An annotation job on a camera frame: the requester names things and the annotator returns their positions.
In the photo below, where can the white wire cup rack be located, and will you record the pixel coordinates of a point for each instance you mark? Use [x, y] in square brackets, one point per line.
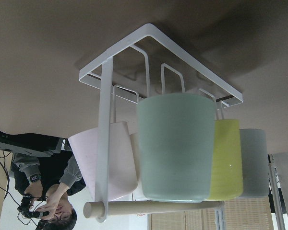
[105, 60]

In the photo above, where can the cream cup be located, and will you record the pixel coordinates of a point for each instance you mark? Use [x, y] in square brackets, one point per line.
[138, 192]

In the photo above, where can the grey cup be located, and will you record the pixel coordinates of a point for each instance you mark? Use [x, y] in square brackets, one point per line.
[254, 163]

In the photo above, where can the person in black jacket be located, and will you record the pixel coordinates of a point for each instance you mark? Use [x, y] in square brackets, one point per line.
[51, 179]

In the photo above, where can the pink cup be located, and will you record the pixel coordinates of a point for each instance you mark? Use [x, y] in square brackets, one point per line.
[122, 173]

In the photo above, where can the mint green cup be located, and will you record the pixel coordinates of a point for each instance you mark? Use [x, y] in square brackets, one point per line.
[176, 140]

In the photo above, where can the yellow cup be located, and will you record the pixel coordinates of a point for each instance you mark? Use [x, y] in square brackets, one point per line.
[226, 176]

